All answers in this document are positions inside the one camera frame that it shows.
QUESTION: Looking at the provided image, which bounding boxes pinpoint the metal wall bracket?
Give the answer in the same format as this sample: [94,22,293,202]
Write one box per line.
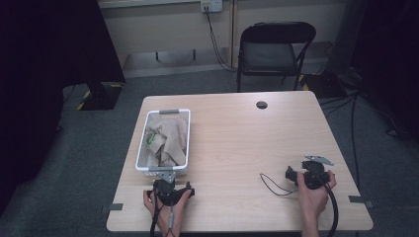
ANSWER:
[154,48,198,64]

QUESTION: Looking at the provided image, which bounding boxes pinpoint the grey tape strip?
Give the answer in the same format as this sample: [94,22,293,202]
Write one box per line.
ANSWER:
[348,195,377,209]
[101,202,125,214]

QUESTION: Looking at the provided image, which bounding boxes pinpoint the person's left hand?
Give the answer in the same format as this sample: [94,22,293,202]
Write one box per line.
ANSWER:
[142,189,193,229]

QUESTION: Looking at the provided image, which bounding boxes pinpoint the thin cable with grey plug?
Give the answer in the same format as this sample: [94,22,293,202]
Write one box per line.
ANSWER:
[163,197,178,237]

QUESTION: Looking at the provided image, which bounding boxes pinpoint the black wall socket cable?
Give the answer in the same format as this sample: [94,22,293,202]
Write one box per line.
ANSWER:
[204,6,239,73]

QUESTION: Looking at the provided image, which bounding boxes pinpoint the beige garment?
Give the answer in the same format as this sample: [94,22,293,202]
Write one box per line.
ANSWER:
[144,118,189,168]

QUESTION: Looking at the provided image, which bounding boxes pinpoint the thick black gripper cable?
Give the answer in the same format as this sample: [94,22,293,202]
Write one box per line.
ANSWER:
[149,184,163,237]
[315,177,340,237]

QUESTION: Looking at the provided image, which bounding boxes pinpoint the white wall cable duct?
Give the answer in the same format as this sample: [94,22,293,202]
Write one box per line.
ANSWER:
[97,0,203,10]

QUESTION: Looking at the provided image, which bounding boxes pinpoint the white wall socket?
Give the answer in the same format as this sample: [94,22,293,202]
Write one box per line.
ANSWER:
[200,0,224,14]

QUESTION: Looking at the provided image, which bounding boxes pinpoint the black folding chair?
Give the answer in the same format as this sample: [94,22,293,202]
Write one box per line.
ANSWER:
[235,21,317,94]

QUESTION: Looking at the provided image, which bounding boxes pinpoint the black stand base yellow stripes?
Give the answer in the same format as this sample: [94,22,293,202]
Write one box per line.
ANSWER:
[299,71,349,100]
[75,81,125,112]

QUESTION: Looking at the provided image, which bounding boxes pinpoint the black curtain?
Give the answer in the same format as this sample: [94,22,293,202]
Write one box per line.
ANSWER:
[0,0,126,216]
[348,0,419,141]

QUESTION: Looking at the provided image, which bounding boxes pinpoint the person's right hand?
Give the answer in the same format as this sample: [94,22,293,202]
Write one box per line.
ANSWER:
[295,170,338,218]

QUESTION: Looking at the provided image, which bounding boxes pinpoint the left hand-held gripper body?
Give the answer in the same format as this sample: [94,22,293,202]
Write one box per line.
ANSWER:
[151,170,187,207]

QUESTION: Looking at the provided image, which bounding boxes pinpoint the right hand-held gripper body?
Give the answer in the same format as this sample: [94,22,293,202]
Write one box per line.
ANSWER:
[295,154,335,191]

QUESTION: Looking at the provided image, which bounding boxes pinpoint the white plastic basket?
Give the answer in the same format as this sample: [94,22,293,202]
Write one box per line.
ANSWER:
[134,108,192,178]

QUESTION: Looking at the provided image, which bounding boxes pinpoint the thin black looped cable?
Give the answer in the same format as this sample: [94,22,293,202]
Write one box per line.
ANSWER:
[259,173,298,198]

